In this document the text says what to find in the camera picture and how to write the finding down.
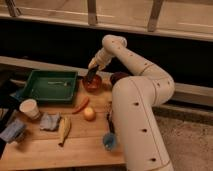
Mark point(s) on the yellow banana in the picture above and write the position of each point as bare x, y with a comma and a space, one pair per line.
64, 129

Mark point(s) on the grey crumpled cloth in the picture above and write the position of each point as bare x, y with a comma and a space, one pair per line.
49, 122

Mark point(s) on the red bowl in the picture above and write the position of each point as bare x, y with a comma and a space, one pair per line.
94, 85

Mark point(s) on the white paper cup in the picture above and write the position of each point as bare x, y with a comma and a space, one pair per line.
30, 108

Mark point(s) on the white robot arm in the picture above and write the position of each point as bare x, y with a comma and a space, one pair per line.
133, 98

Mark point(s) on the black eraser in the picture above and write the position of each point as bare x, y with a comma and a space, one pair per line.
91, 73

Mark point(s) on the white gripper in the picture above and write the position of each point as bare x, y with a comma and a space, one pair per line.
102, 59

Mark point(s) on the black equipment at left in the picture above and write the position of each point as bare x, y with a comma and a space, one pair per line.
7, 103

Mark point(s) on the green plastic tray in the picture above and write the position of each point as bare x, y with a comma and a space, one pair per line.
47, 86

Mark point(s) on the yellow apple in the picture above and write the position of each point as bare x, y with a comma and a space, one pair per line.
89, 114

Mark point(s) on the dark purple bowl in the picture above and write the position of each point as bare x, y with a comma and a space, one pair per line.
117, 76

